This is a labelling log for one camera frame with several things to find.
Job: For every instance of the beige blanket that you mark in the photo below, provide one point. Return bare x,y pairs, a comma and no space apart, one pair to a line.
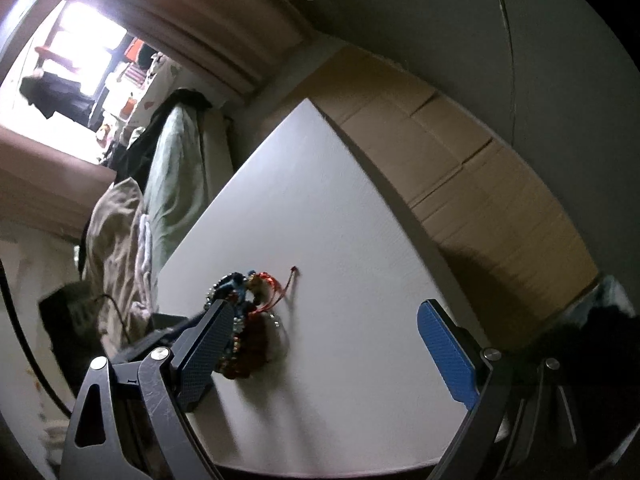
112,255

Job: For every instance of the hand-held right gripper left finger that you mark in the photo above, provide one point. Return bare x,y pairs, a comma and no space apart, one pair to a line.
205,350

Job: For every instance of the dark cloth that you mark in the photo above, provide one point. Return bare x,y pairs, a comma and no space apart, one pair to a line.
607,320

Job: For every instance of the cardboard box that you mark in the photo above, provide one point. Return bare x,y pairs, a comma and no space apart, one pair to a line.
465,180

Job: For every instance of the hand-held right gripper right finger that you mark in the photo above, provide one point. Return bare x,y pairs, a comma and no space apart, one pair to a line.
445,350

